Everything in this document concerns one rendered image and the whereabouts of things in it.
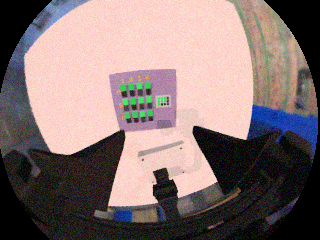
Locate purple switch panel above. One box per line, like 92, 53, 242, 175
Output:
108, 68, 177, 132

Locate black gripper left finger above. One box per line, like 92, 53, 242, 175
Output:
28, 129, 125, 212

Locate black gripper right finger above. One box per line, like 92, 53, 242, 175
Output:
192, 125, 280, 195

